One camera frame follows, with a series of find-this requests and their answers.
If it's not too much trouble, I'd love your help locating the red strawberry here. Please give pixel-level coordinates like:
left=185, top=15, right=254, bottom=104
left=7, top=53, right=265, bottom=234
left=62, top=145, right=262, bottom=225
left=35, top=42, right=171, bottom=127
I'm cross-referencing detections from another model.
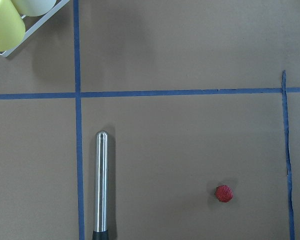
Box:
left=214, top=185, right=234, bottom=203

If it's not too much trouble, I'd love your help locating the white cup on rack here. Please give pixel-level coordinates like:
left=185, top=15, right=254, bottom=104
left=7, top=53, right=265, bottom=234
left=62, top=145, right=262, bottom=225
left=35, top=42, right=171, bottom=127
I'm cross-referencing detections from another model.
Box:
left=12, top=0, right=57, bottom=17

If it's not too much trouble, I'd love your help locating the yellow cup on rack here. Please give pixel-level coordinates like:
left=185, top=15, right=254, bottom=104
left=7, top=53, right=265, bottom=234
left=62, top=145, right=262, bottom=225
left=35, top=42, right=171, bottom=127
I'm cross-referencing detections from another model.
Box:
left=0, top=0, right=26, bottom=52

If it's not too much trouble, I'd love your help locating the steel muddler black tip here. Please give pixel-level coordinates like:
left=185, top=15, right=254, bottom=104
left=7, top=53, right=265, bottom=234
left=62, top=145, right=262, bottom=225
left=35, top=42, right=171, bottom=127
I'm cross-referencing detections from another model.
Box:
left=92, top=130, right=109, bottom=240

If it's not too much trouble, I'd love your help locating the white wire cup rack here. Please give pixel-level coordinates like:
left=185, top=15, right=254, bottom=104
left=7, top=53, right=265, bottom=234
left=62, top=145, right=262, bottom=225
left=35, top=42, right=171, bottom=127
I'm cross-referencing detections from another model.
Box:
left=0, top=0, right=70, bottom=58

